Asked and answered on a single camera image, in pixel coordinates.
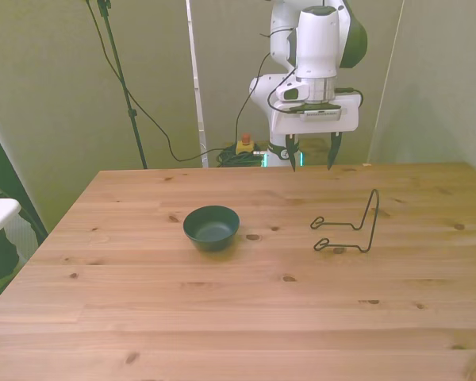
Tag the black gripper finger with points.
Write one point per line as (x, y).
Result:
(292, 152)
(334, 151)

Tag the white vertical strip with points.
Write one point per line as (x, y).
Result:
(198, 99)

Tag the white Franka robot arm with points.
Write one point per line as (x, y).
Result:
(317, 39)

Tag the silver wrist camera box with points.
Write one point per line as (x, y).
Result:
(321, 116)

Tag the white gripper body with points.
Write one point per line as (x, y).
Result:
(285, 125)

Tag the black tripod stand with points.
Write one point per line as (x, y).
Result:
(121, 77)

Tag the dark leaning panel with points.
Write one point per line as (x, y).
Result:
(8, 166)

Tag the yellow emergency stop button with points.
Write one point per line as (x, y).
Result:
(246, 147)

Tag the dark green bowl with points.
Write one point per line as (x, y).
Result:
(211, 232)

